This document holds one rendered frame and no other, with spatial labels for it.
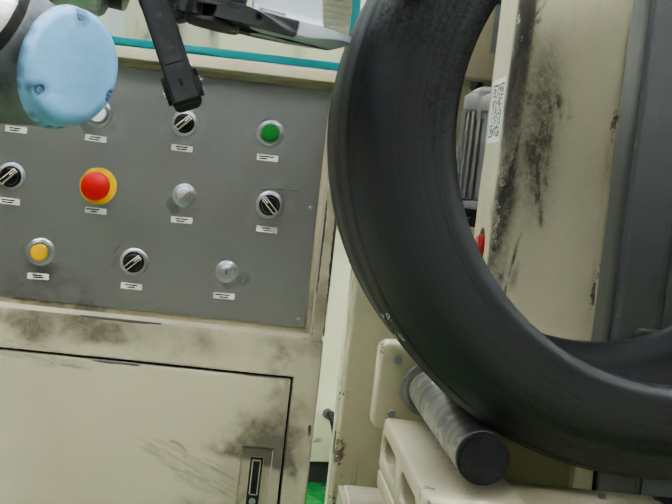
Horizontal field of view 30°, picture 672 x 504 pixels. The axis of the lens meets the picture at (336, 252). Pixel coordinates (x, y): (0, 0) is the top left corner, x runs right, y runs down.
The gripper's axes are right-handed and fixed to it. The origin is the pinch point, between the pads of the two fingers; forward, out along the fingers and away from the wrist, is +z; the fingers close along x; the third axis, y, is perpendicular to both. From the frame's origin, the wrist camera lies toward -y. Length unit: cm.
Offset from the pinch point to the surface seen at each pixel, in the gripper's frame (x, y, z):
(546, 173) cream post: 27.8, -4.9, 27.2
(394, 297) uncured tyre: -8.7, -19.9, 9.2
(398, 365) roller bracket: 25.4, -29.4, 15.7
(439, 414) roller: 4.1, -30.4, 17.5
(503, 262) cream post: 27.8, -15.7, 24.8
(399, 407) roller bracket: 25.4, -33.9, 16.8
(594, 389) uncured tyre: -12.2, -23.2, 26.3
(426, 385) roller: 17.4, -29.8, 17.9
